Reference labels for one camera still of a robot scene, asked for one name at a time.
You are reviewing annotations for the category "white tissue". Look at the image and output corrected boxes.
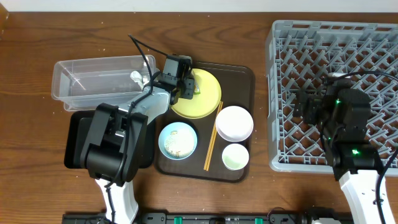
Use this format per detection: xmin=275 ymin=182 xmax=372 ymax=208
xmin=130 ymin=71 xmax=144 ymax=90

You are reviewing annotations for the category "light blue bowl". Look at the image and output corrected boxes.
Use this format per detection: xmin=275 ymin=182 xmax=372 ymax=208
xmin=158 ymin=122 xmax=198 ymax=161

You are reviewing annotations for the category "pink white bowl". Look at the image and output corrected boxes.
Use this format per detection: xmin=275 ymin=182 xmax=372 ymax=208
xmin=216 ymin=106 xmax=254 ymax=142

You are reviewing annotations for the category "white cup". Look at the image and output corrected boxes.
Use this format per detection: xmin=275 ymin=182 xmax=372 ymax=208
xmin=221 ymin=144 xmax=249 ymax=170

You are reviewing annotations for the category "green yellow snack wrapper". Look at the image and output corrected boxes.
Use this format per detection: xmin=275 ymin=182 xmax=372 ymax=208
xmin=193 ymin=83 xmax=200 ymax=95

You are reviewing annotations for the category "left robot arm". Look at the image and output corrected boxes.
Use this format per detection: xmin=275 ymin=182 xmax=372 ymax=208
xmin=78 ymin=55 xmax=195 ymax=223

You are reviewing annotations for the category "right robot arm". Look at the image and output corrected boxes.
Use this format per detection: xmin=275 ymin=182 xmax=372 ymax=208
xmin=293 ymin=73 xmax=397 ymax=223

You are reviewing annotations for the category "grey dishwasher rack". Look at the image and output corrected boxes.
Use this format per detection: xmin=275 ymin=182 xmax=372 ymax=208
xmin=266 ymin=20 xmax=397 ymax=176

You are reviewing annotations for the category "clear plastic waste bin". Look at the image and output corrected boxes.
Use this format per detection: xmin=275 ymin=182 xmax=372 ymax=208
xmin=52 ymin=55 xmax=159 ymax=111

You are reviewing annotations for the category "yellow round plate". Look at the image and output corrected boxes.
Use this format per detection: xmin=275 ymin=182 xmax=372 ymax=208
xmin=171 ymin=68 xmax=221 ymax=119

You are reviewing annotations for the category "dark brown serving tray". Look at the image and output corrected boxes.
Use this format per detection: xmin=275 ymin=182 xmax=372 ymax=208
xmin=154 ymin=62 xmax=255 ymax=183

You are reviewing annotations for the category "black plastic tray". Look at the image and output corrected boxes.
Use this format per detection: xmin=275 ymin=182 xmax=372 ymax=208
xmin=64 ymin=110 xmax=155 ymax=169

